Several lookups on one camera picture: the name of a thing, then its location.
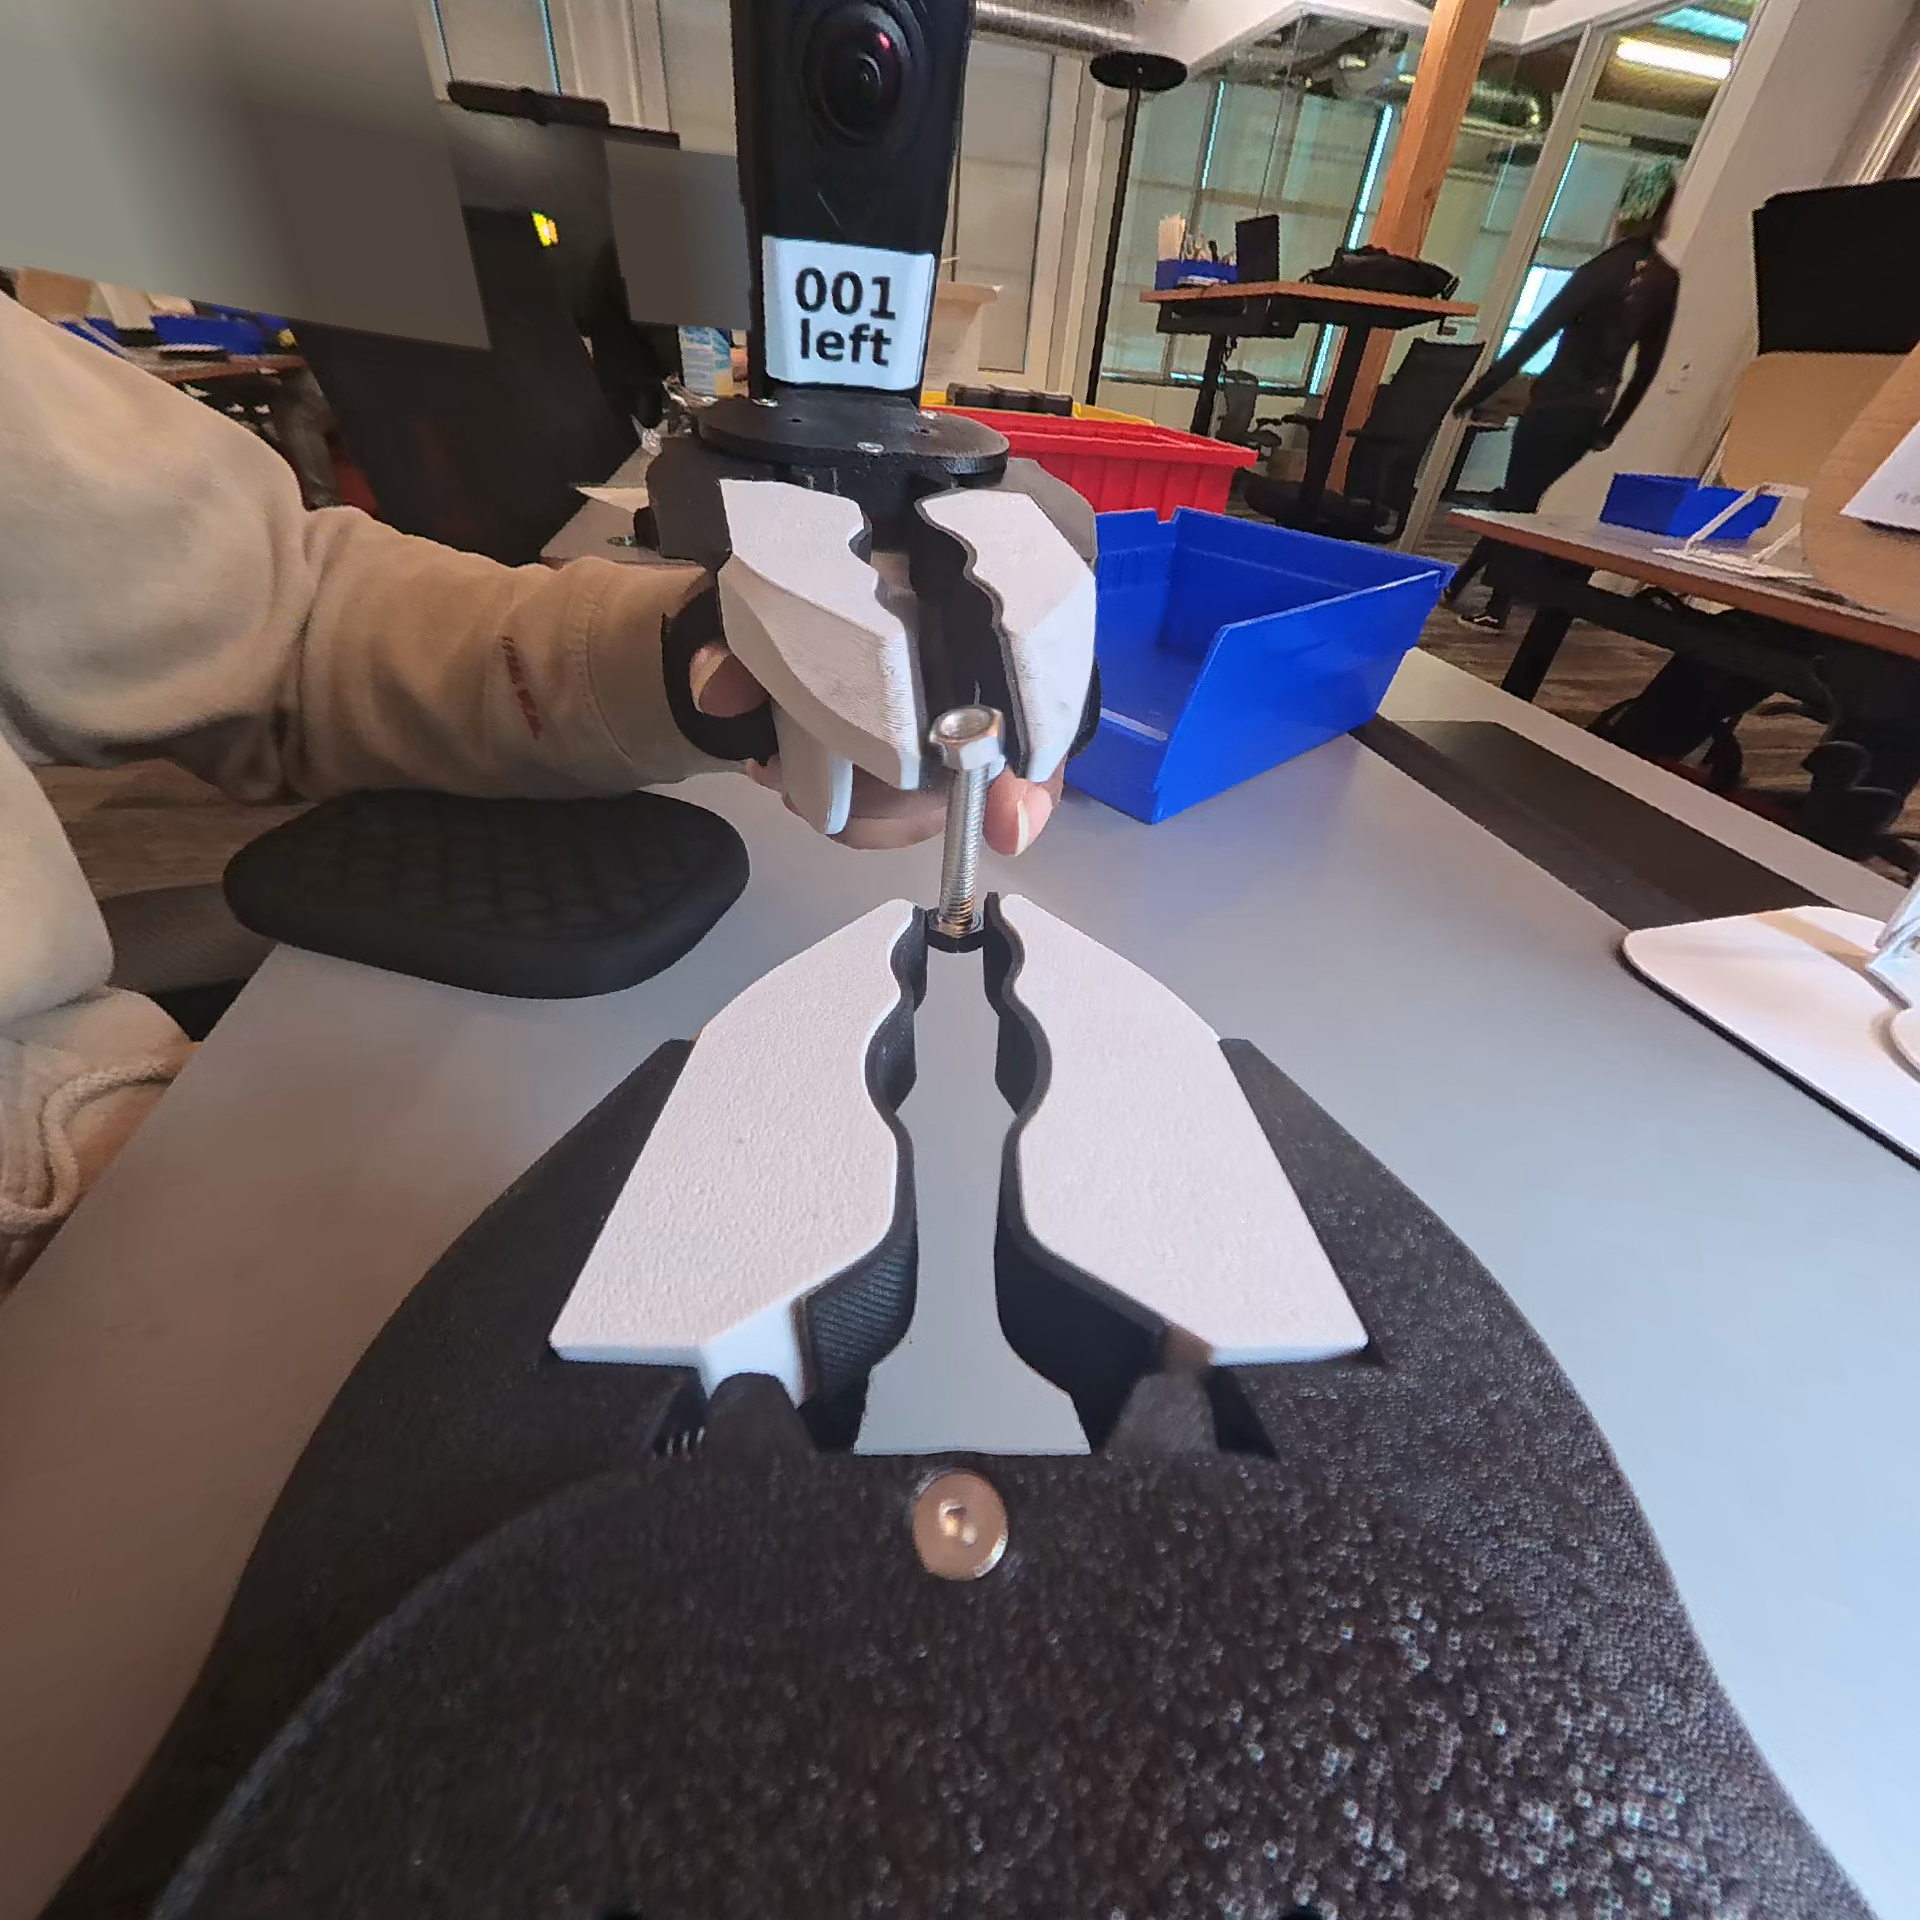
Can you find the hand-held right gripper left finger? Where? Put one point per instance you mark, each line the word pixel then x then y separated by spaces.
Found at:
pixel 736 1188

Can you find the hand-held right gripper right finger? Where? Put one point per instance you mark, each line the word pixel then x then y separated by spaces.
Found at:
pixel 1186 1188

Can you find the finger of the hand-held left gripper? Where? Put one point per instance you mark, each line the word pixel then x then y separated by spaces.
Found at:
pixel 1037 632
pixel 817 646

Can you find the small steel hex nut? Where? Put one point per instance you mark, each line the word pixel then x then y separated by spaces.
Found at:
pixel 962 730

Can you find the blue plastic bin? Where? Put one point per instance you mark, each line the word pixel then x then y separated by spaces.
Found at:
pixel 1261 661
pixel 1667 506

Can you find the thin steel screw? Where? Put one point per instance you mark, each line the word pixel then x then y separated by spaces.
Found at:
pixel 960 856

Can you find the person's left forearm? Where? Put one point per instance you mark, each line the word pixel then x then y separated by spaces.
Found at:
pixel 301 615

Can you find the person's left hand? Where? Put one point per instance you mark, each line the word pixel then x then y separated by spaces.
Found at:
pixel 894 819

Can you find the red plastic bin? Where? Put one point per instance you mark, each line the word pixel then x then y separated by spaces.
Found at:
pixel 1155 467

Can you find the black floor lamp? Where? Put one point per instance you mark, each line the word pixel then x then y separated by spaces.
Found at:
pixel 1117 242

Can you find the black wrist rest pad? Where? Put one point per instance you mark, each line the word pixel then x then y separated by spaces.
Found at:
pixel 480 892

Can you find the black mesh office chair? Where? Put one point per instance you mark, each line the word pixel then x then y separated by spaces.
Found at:
pixel 450 421

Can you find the wooden standing desk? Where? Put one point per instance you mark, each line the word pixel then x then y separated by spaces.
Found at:
pixel 1321 296

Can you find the black backpack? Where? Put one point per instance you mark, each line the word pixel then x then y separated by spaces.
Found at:
pixel 1382 271

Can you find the white document stand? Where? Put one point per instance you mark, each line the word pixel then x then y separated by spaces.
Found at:
pixel 1773 1006

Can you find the wooden office desk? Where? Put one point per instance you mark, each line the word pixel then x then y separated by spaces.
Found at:
pixel 1680 578

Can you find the person's torso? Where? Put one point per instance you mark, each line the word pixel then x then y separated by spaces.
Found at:
pixel 59 1111

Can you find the printed instruction sheet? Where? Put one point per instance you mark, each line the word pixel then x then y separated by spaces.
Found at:
pixel 1891 488

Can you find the black computer monitor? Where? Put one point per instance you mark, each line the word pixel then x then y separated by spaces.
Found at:
pixel 1837 271

